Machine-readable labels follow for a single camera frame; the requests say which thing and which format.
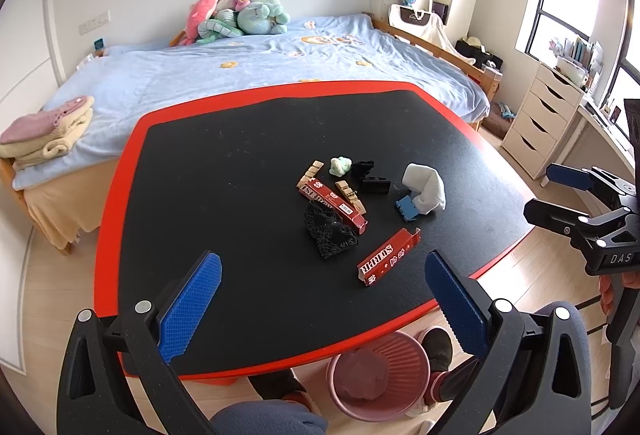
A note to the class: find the pile of plush toys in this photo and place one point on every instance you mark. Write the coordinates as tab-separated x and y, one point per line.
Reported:
210	20

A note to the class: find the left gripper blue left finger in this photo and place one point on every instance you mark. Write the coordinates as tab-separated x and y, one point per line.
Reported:
183	312

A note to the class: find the black plastic box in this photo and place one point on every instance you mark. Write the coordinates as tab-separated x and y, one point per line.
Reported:
374	185

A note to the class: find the right foot slipper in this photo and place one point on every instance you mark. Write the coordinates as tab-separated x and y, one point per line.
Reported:
437	345

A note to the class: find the red black low table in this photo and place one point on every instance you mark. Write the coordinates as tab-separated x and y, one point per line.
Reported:
219	174

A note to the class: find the pink plastic trash bin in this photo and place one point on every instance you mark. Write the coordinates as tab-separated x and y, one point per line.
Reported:
379	381

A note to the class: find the red box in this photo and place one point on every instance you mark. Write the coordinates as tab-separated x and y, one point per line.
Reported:
387	255
315	190

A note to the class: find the person right hand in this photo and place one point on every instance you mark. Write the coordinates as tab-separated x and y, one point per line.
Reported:
607	294

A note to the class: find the folded towels stack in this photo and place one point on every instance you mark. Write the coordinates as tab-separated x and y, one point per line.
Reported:
36	138

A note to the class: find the white tissue large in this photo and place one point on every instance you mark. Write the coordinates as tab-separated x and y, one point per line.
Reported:
428	188

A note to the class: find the wooden clothespin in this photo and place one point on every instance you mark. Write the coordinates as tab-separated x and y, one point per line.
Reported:
310	173
350	196

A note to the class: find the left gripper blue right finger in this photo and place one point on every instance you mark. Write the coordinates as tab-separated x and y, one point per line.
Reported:
463	302

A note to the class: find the small black piece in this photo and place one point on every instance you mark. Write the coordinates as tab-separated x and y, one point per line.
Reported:
361	169

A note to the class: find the bed with blue duvet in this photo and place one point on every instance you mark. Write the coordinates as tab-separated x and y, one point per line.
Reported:
65	196

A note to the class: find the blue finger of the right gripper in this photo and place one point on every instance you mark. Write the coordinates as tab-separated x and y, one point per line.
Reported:
555	218
576	178

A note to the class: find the white drawer chest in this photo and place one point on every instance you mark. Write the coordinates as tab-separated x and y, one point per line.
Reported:
542	120

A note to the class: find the black mesh trash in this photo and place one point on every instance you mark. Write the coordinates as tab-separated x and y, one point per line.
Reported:
325	228

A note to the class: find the green white paper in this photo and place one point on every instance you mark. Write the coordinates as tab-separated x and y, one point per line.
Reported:
340	166

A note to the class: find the person left leg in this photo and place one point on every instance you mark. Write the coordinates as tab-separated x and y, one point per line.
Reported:
284	408

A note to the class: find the person right leg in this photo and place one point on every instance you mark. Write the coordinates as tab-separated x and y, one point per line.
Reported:
535	378

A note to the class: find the person leg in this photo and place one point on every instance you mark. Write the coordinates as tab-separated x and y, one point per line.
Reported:
535	378
284	408

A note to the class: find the white desk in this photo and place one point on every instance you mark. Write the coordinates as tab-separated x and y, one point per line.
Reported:
589	141

